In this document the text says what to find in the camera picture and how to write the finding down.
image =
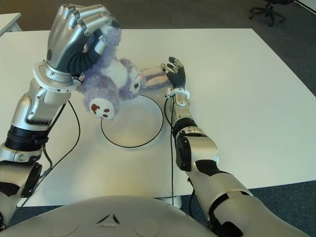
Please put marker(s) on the white plate black rim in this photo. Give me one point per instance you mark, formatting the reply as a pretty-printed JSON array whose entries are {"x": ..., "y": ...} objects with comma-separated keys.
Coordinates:
[{"x": 138, "y": 123}]

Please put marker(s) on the white table leg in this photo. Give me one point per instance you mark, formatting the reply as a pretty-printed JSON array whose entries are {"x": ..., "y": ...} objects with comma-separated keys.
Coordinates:
[{"x": 172, "y": 201}]

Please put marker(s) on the black office chair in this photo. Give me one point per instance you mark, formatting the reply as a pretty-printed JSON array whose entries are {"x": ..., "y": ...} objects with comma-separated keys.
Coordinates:
[{"x": 269, "y": 11}]

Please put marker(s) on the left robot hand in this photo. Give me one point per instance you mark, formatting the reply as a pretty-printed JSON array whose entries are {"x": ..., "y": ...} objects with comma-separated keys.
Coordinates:
[{"x": 61, "y": 37}]

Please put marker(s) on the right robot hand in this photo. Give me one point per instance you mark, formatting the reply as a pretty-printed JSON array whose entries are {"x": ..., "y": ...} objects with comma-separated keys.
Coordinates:
[{"x": 179, "y": 76}]

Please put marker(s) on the silver robot torso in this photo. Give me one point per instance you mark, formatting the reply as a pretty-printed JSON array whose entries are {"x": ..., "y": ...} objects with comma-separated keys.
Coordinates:
[{"x": 111, "y": 217}]

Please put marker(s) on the white side table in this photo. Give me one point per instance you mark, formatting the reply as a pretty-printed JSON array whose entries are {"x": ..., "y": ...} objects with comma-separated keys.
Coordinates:
[{"x": 8, "y": 23}]

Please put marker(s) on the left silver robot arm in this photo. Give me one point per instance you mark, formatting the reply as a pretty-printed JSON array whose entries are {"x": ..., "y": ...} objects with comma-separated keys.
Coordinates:
[{"x": 37, "y": 103}]

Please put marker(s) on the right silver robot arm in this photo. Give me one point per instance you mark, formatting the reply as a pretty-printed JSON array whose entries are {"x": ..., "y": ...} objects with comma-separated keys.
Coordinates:
[{"x": 205, "y": 153}]

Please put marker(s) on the purple plush bunny doll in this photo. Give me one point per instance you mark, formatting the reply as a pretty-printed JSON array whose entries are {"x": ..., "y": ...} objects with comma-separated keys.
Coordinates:
[{"x": 103, "y": 86}]

